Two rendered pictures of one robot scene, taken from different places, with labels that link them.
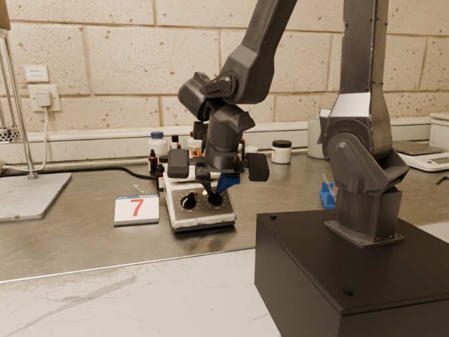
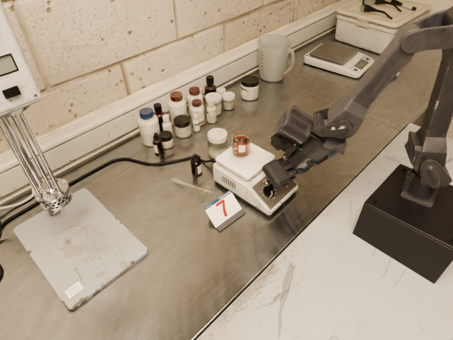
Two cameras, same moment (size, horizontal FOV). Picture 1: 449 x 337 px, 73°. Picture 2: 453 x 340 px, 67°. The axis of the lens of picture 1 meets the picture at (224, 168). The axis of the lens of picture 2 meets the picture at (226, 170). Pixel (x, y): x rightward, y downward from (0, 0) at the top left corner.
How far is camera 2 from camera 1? 0.62 m
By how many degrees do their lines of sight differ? 37
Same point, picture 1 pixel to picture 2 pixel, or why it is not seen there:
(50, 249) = (207, 274)
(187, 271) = (312, 243)
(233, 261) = (327, 223)
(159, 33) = not seen: outside the picture
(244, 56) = (357, 110)
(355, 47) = (441, 115)
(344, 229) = (416, 198)
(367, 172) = (443, 178)
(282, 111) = (230, 38)
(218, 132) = (323, 154)
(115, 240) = (239, 243)
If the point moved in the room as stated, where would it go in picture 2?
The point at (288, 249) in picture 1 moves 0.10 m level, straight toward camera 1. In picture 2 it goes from (409, 225) to (447, 266)
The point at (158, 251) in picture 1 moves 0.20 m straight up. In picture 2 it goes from (278, 237) to (286, 178)
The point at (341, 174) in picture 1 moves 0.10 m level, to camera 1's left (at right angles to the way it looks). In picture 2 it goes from (427, 179) to (394, 200)
